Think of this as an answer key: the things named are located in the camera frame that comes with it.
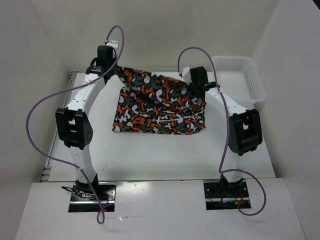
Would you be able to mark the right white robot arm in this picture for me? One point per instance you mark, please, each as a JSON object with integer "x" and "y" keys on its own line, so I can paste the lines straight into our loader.
{"x": 244, "y": 133}

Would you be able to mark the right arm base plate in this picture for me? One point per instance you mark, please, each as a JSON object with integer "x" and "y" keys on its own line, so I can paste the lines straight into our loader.
{"x": 216, "y": 199}

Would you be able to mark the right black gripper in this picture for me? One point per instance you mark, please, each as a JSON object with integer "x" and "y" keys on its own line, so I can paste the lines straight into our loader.
{"x": 191, "y": 86}

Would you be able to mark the aluminium table edge rail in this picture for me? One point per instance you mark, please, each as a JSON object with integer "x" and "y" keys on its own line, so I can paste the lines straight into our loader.
{"x": 61, "y": 120}

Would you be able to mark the white plastic basket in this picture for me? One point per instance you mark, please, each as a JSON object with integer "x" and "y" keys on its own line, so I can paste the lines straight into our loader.
{"x": 239, "y": 79}

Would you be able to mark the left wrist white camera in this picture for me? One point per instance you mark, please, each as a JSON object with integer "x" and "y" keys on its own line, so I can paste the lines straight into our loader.
{"x": 112, "y": 43}

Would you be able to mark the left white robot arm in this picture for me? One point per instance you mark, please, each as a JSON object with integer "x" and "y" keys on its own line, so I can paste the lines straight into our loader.
{"x": 73, "y": 124}

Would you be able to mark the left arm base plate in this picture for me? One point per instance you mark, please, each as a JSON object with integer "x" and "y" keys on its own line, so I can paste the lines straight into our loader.
{"x": 85, "y": 202}

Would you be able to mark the wrist white camera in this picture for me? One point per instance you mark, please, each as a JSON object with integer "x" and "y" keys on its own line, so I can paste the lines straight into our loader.
{"x": 185, "y": 74}
{"x": 112, "y": 43}

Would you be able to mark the camouflage orange black shorts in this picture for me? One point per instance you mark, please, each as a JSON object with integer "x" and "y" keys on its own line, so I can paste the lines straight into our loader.
{"x": 156, "y": 104}

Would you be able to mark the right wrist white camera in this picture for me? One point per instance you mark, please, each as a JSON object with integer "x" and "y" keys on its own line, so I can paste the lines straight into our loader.
{"x": 185, "y": 74}

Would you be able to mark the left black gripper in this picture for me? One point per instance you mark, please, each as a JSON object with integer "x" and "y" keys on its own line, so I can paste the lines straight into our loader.
{"x": 114, "y": 70}

